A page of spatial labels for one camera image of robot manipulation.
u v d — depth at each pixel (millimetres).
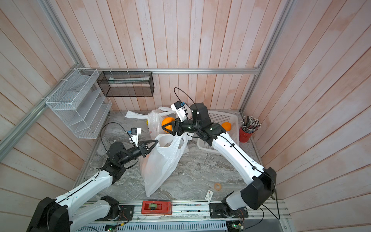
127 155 633
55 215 389
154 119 905
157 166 765
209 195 781
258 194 400
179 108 602
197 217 730
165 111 975
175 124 594
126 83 893
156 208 705
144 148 648
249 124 905
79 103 725
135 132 661
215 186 817
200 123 544
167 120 651
